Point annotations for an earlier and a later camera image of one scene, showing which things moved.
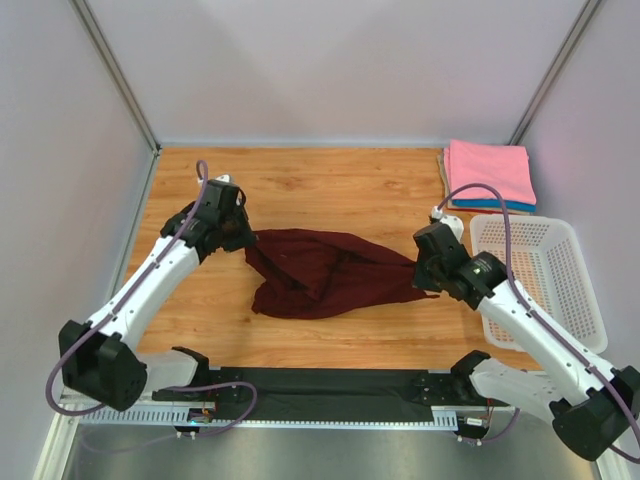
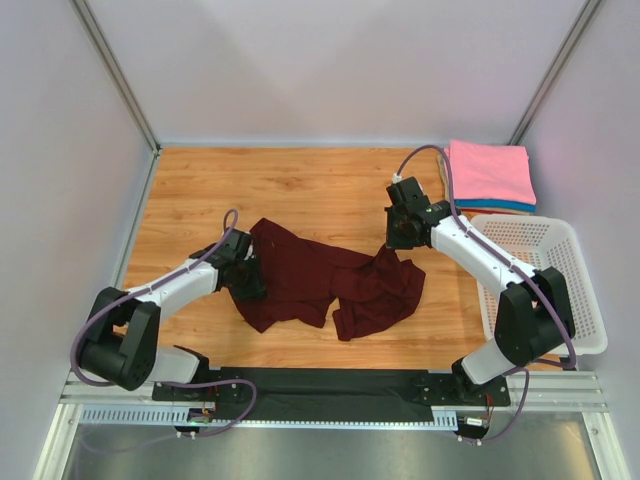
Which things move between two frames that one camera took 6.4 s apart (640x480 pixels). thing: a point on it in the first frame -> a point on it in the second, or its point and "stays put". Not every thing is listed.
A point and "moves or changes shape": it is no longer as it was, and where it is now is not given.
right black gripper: [427, 276] -> [396, 233]
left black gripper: [236, 232] -> [251, 282]
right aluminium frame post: [554, 72] stays put
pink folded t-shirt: [504, 166] stays put
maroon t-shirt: [312, 274] moves or changes shape
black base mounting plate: [333, 393] stays put
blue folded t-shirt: [495, 204] stays put
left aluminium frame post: [118, 72] stays put
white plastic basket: [551, 273] stays put
